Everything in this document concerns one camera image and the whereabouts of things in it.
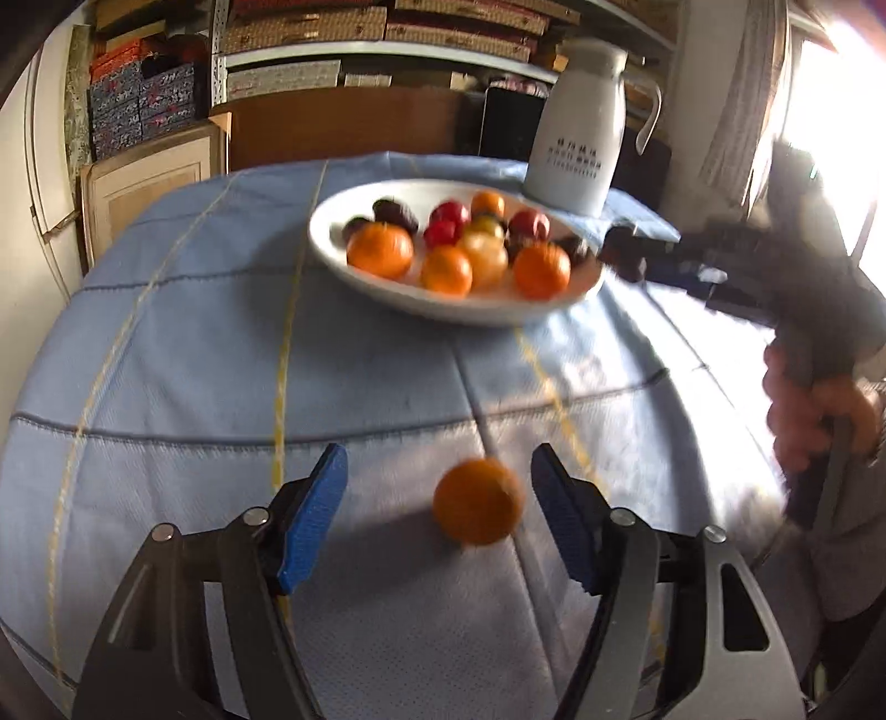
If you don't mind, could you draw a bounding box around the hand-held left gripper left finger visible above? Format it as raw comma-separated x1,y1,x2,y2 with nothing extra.
73,443,349,720

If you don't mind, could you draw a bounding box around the person's right forearm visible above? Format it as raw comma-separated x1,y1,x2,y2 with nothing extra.
803,388,886,624

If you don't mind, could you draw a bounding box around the white thermos jug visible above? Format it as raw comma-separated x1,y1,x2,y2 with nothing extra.
522,38,664,217

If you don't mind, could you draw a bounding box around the stack of blue patterned boxes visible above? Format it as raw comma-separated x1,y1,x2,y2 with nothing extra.
90,40,210,160

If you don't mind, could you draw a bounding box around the white fruit bowl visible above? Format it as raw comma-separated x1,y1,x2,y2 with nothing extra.
308,178,606,328

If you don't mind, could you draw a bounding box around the white metal shelf rack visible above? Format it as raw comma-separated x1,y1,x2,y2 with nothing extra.
208,0,679,94

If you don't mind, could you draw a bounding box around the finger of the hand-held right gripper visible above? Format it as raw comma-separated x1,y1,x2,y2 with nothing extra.
601,223,755,268
640,259,769,312

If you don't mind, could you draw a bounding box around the red round fruit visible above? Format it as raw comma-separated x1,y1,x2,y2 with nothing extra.
508,209,551,240

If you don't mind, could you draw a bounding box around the white door panel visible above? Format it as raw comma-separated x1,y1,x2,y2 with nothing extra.
24,42,85,299

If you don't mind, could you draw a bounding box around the stack of woven boxes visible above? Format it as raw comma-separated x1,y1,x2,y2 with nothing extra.
221,0,555,91

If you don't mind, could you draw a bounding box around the green marbled panel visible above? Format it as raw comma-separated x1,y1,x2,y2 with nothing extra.
62,24,95,167

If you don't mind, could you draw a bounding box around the person's right hand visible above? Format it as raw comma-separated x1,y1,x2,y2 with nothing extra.
761,342,883,479

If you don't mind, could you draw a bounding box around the pale yellow round fruit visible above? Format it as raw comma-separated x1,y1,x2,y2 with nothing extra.
457,232,509,290

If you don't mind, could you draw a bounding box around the large orange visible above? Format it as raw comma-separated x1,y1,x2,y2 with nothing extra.
346,223,415,281

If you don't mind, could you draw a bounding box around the pale curtain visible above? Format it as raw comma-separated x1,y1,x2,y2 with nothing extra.
698,0,791,209

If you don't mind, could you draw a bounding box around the blue checked tablecloth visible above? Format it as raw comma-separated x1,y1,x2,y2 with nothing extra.
0,153,790,720

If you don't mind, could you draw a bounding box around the beige framed panel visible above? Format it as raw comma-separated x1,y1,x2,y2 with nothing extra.
78,125,229,259

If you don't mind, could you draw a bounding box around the brown board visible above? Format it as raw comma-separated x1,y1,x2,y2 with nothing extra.
211,86,486,171

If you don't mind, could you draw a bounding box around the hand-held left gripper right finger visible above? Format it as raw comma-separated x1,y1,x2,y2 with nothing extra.
529,443,811,720

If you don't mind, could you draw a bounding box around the black case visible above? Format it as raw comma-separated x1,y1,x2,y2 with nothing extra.
477,83,556,162

